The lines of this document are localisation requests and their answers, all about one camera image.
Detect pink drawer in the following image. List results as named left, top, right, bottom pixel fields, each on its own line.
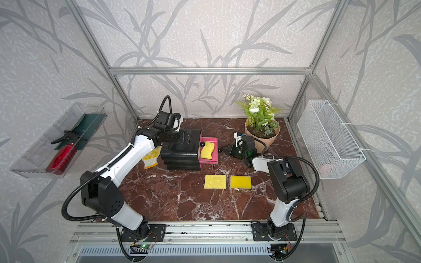
left=199, top=137, right=218, bottom=164

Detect wavy yellow cloth sponge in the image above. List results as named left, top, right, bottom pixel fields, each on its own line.
left=200, top=141, right=215, bottom=160

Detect black drawer unit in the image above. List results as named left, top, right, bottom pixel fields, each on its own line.
left=160, top=129, right=202, bottom=171

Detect bright yellow foam sponge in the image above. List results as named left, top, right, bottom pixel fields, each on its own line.
left=230, top=175, right=252, bottom=190

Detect yellow cellulose sponge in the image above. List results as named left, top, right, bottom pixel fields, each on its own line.
left=204, top=175, right=227, bottom=190

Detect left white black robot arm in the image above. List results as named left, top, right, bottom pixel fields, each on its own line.
left=81, top=111, right=183, bottom=231

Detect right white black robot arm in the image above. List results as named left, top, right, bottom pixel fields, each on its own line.
left=218, top=134, right=312, bottom=231

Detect beige plant pot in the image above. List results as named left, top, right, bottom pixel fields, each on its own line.
left=244, top=119, right=280, bottom=153

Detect yellow work glove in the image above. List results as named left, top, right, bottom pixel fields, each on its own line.
left=141, top=146, right=162, bottom=169

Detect green artificial plant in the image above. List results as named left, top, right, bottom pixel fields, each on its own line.
left=236, top=94, right=282, bottom=135

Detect dark green cloth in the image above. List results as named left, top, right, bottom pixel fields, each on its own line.
left=56, top=114, right=107, bottom=151

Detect pink object in basket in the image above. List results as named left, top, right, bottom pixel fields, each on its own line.
left=319, top=164, right=334, bottom=176

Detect red black pruning shears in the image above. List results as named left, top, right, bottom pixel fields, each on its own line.
left=46, top=130, right=84, bottom=175

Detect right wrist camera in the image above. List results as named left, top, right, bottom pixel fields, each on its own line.
left=234, top=132, right=244, bottom=147

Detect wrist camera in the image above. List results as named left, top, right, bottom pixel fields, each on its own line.
left=173, top=113, right=183, bottom=132
left=234, top=132, right=244, bottom=147

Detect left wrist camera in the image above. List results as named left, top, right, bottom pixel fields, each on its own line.
left=173, top=113, right=183, bottom=132

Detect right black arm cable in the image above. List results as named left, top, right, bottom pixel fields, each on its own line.
left=253, top=136, right=320, bottom=260

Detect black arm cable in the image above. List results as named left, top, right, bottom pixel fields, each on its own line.
left=253, top=136, right=320, bottom=260
left=61, top=95, right=173, bottom=222

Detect white wire mesh basket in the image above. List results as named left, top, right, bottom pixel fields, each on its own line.
left=298, top=100, right=366, bottom=180

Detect clear plastic wall tray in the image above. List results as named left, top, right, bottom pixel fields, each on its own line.
left=10, top=103, right=107, bottom=179

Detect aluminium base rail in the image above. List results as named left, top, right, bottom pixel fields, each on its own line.
left=69, top=219, right=346, bottom=245

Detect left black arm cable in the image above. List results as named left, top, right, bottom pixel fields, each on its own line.
left=61, top=95, right=173, bottom=222

